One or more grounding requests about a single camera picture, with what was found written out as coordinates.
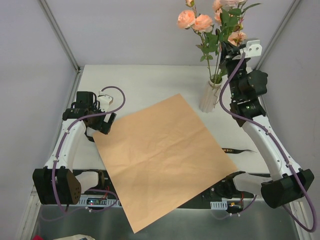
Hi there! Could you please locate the pink artificial flower stem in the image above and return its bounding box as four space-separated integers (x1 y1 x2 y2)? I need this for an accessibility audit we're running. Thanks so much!
214 7 248 83
192 14 219 80
176 9 216 81
212 0 248 81

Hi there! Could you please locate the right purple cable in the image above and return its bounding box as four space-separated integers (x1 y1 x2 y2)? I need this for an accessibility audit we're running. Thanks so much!
218 52 317 233

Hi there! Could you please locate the right white cable duct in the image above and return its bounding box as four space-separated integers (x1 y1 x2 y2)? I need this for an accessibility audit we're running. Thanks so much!
209 200 243 211

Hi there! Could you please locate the green and peach wrapping paper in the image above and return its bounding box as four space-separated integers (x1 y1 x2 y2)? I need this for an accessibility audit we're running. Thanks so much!
93 94 237 233

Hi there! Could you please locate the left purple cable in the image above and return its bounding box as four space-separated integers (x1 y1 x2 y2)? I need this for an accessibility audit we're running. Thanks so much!
51 86 126 215

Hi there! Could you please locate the red object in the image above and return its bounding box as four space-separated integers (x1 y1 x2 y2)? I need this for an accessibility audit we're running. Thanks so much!
31 235 44 240

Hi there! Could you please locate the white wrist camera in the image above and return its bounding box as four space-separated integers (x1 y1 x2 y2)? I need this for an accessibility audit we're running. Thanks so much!
97 90 114 109
240 38 263 58

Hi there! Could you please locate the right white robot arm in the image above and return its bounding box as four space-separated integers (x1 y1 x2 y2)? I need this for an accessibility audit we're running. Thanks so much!
220 39 315 209

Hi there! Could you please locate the beige cloth bag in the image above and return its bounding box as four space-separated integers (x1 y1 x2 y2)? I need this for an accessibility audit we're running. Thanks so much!
54 234 95 240

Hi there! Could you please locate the black gold-lettered ribbon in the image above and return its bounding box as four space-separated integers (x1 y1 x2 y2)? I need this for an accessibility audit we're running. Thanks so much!
222 148 255 154

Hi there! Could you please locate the aluminium frame post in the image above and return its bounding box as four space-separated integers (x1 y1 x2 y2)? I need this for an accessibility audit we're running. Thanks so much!
37 0 81 74
253 0 302 70

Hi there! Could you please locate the left white cable duct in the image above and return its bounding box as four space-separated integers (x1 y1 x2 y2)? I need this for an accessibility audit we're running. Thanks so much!
76 196 121 208

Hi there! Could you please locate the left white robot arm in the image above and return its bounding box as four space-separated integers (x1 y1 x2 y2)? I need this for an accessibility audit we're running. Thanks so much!
32 91 116 205

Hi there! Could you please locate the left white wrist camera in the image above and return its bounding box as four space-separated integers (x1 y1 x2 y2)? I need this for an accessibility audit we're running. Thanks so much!
97 90 114 109

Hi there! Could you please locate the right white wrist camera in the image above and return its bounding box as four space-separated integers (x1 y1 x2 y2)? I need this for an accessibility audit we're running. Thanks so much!
240 38 263 58

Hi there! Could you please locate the right aluminium frame post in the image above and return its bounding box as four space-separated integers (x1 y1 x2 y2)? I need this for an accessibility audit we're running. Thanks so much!
253 0 302 70

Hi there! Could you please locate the purple cable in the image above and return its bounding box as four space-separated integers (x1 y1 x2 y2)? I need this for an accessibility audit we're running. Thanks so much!
51 86 126 215
218 52 317 233

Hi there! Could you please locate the white ribbed ceramic vase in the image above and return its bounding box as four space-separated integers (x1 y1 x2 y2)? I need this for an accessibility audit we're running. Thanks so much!
199 74 223 113

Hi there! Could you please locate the left aluminium frame post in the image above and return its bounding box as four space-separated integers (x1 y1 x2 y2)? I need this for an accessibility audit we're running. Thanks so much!
37 0 81 74

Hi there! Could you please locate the white cable duct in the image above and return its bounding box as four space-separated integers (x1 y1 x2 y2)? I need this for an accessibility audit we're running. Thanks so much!
76 196 121 208
209 200 243 211

